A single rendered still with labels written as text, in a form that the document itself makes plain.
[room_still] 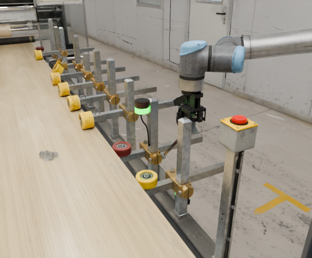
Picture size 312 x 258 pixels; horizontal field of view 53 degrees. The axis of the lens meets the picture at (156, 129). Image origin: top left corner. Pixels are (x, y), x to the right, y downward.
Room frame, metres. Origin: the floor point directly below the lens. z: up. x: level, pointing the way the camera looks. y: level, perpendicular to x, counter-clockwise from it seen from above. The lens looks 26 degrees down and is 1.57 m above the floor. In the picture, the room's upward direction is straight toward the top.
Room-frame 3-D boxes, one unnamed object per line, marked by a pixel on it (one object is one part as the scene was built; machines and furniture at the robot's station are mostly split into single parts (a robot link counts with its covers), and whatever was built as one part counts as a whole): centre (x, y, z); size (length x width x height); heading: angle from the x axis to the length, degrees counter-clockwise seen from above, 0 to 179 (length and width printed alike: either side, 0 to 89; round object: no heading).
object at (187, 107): (1.08, -0.13, 1.13); 0.09 x 0.08 x 0.12; 27
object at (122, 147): (1.18, 0.15, 0.85); 0.08 x 0.08 x 0.11
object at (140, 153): (1.26, -0.03, 0.84); 0.43 x 0.03 x 0.04; 117
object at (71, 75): (2.14, 0.45, 0.95); 0.50 x 0.04 x 0.04; 117
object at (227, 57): (1.08, -0.24, 1.30); 0.12 x 0.12 x 0.09; 81
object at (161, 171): (1.18, -0.02, 0.75); 0.26 x 0.01 x 0.10; 27
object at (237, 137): (0.74, -0.22, 1.18); 0.07 x 0.07 x 0.08; 27
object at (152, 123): (1.20, 0.01, 0.87); 0.04 x 0.04 x 0.48; 27
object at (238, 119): (0.74, -0.22, 1.22); 0.04 x 0.04 x 0.02
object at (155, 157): (1.22, 0.03, 0.85); 0.14 x 0.06 x 0.05; 27
